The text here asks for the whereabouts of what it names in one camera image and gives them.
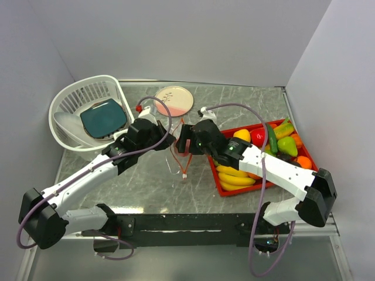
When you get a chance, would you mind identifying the clear zip top bag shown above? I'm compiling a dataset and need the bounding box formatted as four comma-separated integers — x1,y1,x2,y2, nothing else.
165,117,193,183

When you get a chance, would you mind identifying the orange fruit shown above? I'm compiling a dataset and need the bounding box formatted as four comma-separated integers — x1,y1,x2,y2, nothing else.
247,173,261,180
295,156,312,170

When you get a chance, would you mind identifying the dark green chili pepper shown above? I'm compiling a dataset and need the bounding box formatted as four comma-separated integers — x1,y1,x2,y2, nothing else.
266,123,278,155

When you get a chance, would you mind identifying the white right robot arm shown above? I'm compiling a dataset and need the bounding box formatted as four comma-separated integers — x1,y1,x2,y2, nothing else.
176,119,337,233

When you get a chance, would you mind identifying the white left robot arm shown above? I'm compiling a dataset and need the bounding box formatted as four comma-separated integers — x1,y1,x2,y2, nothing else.
16,118,175,249

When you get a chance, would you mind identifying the cream and pink round plate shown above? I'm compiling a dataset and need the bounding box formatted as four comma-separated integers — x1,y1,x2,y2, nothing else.
155,86,194,117

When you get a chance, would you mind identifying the yellow lemon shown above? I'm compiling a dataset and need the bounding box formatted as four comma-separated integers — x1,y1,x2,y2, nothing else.
233,129,251,143

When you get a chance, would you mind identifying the teal square plate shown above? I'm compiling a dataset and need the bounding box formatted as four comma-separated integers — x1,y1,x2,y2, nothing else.
80,98,128,139

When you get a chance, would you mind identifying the yellow banana bunch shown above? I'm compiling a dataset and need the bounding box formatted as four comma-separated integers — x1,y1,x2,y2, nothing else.
216,165,256,191

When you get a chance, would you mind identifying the red apple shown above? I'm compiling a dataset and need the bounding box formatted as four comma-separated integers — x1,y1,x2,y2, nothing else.
250,128,268,148

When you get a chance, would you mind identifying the white bowl in basket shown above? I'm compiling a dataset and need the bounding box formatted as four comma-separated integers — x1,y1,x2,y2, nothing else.
53,112,89,147

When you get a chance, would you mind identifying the white plastic laundry basket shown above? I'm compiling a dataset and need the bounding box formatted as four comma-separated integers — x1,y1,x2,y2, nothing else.
49,75,135,160

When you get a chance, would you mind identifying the orange mini pumpkin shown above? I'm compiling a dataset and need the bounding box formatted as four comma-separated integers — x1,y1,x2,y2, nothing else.
290,133,303,149

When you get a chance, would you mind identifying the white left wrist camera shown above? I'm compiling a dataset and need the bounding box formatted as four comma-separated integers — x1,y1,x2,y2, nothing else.
135,105,156,123

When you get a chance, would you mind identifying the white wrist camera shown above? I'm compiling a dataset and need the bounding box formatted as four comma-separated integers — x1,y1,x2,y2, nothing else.
197,107,217,123
135,105,156,123

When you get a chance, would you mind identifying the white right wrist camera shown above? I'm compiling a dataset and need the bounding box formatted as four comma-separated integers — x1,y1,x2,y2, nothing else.
197,107,217,123

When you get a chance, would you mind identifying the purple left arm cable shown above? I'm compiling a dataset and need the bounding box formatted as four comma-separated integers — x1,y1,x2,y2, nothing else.
16,95,172,249

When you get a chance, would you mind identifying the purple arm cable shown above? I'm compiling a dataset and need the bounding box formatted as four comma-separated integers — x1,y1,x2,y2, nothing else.
204,102,296,277
16,95,172,249

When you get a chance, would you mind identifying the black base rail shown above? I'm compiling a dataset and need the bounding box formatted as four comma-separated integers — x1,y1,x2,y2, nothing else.
81,204,294,249

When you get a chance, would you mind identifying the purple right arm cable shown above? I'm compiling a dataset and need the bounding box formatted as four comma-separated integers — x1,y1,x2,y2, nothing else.
204,102,296,277

